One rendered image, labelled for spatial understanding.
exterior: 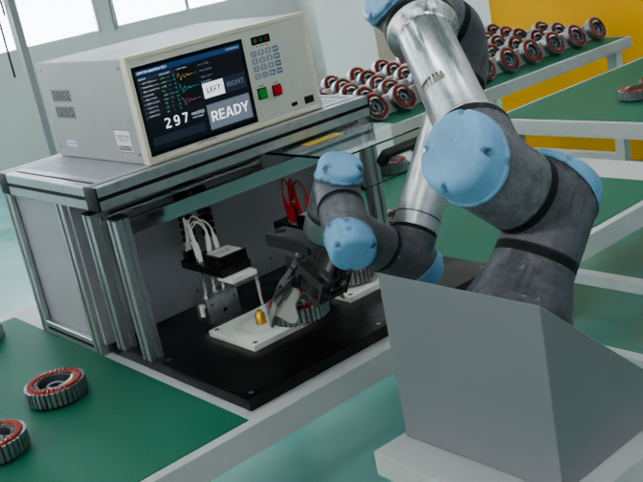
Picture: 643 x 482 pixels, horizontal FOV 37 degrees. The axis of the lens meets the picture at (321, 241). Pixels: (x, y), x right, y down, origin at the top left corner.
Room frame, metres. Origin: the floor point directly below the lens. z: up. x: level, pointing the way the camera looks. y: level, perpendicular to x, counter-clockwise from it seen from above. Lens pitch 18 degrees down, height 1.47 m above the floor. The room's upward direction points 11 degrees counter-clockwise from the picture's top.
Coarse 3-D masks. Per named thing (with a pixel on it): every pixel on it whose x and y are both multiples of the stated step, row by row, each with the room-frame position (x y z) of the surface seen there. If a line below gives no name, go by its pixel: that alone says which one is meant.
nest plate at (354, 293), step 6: (366, 282) 1.85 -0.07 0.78; (372, 282) 1.85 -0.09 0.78; (378, 282) 1.84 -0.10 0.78; (348, 288) 1.84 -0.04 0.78; (354, 288) 1.83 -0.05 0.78; (360, 288) 1.83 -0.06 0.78; (366, 288) 1.82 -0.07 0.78; (372, 288) 1.82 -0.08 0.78; (378, 288) 1.83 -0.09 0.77; (348, 294) 1.81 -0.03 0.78; (354, 294) 1.80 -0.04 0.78; (360, 294) 1.80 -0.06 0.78; (366, 294) 1.81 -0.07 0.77; (348, 300) 1.79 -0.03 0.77; (354, 300) 1.79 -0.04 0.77
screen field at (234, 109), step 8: (240, 96) 1.94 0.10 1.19; (248, 96) 1.95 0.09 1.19; (216, 104) 1.90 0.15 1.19; (224, 104) 1.91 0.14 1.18; (232, 104) 1.92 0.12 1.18; (240, 104) 1.94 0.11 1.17; (248, 104) 1.95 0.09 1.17; (208, 112) 1.89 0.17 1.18; (216, 112) 1.90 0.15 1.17; (224, 112) 1.91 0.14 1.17; (232, 112) 1.92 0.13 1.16; (240, 112) 1.93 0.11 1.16; (248, 112) 1.94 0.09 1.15; (216, 120) 1.90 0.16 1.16; (224, 120) 1.91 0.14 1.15; (232, 120) 1.92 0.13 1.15; (216, 128) 1.90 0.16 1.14
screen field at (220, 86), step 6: (222, 78) 1.92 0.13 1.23; (228, 78) 1.93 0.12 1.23; (234, 78) 1.94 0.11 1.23; (240, 78) 1.94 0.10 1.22; (204, 84) 1.89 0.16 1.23; (210, 84) 1.90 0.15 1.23; (216, 84) 1.91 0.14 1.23; (222, 84) 1.92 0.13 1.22; (228, 84) 1.92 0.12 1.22; (234, 84) 1.93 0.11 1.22; (240, 84) 1.94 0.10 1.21; (246, 84) 1.95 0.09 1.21; (204, 90) 1.89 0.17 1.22; (210, 90) 1.90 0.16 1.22; (216, 90) 1.91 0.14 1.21; (222, 90) 1.91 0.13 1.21; (228, 90) 1.92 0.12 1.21; (210, 96) 1.90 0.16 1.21
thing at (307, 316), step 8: (304, 296) 1.67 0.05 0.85; (304, 304) 1.60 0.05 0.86; (312, 304) 1.60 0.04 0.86; (328, 304) 1.63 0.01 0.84; (304, 312) 1.59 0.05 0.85; (312, 312) 1.59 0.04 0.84; (320, 312) 1.60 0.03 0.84; (280, 320) 1.60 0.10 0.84; (304, 320) 1.59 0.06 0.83; (312, 320) 1.59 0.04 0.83
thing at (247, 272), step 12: (204, 252) 1.89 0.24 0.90; (216, 252) 1.80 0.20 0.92; (228, 252) 1.79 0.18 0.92; (240, 252) 1.79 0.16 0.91; (192, 264) 1.84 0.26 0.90; (204, 264) 1.81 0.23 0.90; (216, 264) 1.77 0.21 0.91; (228, 264) 1.77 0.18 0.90; (240, 264) 1.79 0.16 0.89; (216, 276) 1.78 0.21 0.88; (228, 276) 1.76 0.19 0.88; (240, 276) 1.76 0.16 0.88; (204, 288) 1.84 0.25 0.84
